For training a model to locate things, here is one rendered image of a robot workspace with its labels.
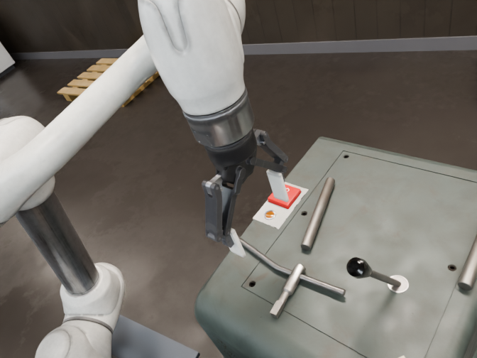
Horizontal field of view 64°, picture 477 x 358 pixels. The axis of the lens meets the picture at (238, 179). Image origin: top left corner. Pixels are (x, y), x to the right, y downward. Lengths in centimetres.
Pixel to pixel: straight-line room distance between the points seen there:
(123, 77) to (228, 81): 23
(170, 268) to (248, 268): 180
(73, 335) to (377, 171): 92
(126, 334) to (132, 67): 108
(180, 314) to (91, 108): 188
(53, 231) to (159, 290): 157
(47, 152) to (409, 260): 66
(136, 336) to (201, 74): 119
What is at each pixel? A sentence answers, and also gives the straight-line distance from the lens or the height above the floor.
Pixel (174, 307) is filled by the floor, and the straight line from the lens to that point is 244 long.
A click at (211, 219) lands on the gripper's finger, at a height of 152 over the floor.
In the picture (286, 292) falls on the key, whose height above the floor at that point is 127.
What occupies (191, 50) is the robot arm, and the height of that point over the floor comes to 177.
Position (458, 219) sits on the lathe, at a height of 126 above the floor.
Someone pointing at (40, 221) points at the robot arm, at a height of 140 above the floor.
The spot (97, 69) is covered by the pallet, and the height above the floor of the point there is 12.
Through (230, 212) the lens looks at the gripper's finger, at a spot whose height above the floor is 151.
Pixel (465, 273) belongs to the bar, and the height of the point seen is 128.
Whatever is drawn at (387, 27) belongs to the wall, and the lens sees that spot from 403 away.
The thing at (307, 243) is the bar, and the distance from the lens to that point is 82.
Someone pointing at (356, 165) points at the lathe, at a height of 126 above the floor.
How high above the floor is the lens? 193
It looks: 41 degrees down
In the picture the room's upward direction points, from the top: 21 degrees counter-clockwise
